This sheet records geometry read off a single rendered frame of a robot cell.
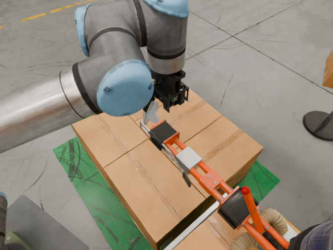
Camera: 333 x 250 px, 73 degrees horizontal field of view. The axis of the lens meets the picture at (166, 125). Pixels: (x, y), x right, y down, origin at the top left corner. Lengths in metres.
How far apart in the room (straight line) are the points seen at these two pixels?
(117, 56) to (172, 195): 1.24
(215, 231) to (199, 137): 0.85
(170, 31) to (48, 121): 0.28
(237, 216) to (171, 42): 0.51
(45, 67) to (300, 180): 3.29
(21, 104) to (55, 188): 1.95
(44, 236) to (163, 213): 0.63
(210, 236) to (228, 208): 0.33
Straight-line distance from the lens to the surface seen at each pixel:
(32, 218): 1.42
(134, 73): 0.33
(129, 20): 0.46
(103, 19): 0.44
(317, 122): 2.94
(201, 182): 0.75
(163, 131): 0.83
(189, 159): 0.78
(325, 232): 0.57
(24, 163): 2.60
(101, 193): 2.17
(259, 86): 3.10
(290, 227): 0.91
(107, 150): 1.71
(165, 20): 0.47
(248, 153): 1.74
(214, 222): 1.06
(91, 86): 0.36
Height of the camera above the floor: 1.96
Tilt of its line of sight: 52 degrees down
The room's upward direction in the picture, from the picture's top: straight up
